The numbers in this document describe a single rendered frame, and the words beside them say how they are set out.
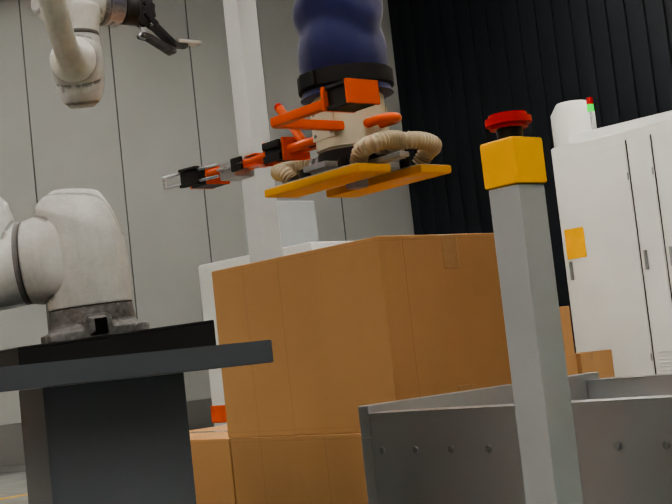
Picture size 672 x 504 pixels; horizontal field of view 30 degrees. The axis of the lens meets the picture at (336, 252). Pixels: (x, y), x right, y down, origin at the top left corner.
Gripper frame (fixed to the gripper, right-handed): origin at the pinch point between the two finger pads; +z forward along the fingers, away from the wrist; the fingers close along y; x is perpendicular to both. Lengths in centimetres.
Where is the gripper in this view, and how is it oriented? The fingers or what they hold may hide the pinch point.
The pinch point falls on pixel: (192, 15)
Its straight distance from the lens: 310.8
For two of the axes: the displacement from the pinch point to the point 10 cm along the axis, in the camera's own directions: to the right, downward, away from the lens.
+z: 7.6, -0.3, 6.5
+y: 1.1, 9.9, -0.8
